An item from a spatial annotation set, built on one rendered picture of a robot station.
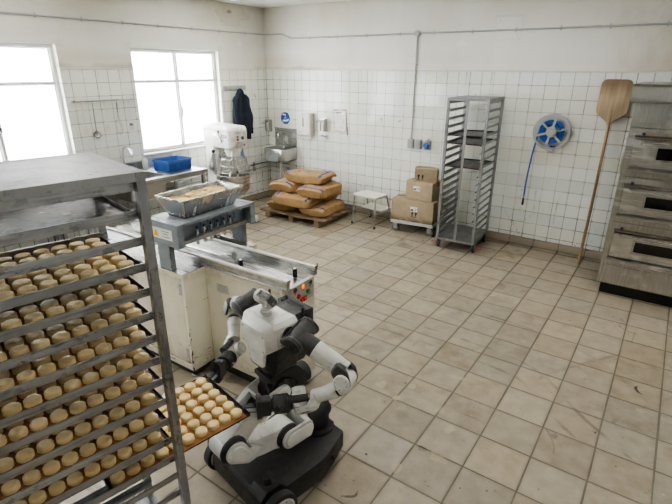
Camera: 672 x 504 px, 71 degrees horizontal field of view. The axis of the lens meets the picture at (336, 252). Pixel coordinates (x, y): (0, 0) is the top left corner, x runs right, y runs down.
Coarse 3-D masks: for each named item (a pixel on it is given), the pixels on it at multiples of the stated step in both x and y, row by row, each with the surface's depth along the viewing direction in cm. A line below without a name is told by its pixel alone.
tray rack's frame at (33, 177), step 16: (16, 160) 159; (32, 160) 160; (48, 160) 160; (64, 160) 160; (80, 160) 160; (96, 160) 161; (112, 160) 160; (0, 176) 136; (16, 176) 136; (32, 176) 136; (48, 176) 136; (64, 176) 137; (80, 176) 137; (96, 176) 137; (112, 176) 138; (128, 176) 141; (0, 192) 120; (16, 192) 123; (32, 192) 125; (48, 192) 128; (64, 192) 130
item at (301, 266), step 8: (136, 224) 411; (200, 240) 369; (208, 240) 363; (216, 240) 358; (224, 248) 356; (232, 248) 351; (240, 248) 346; (248, 248) 342; (248, 256) 343; (256, 256) 339; (264, 256) 334; (272, 256) 330; (280, 256) 328; (280, 264) 328; (288, 264) 323; (296, 264) 319; (304, 264) 315; (312, 264) 315; (312, 272) 313
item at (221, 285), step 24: (240, 264) 322; (264, 264) 330; (216, 288) 327; (240, 288) 312; (264, 288) 300; (216, 312) 335; (216, 336) 343; (240, 336) 328; (240, 360) 336; (312, 360) 339
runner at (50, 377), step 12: (120, 348) 157; (132, 348) 160; (84, 360) 150; (96, 360) 153; (60, 372) 146; (72, 372) 148; (24, 384) 139; (36, 384) 142; (0, 396) 136; (12, 396) 138
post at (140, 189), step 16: (144, 176) 145; (144, 192) 146; (144, 208) 147; (144, 224) 149; (144, 240) 150; (144, 256) 154; (160, 288) 158; (160, 304) 160; (160, 320) 162; (160, 336) 163; (160, 352) 166; (176, 400) 175; (176, 416) 177; (176, 432) 179; (176, 448) 181; (176, 464) 185
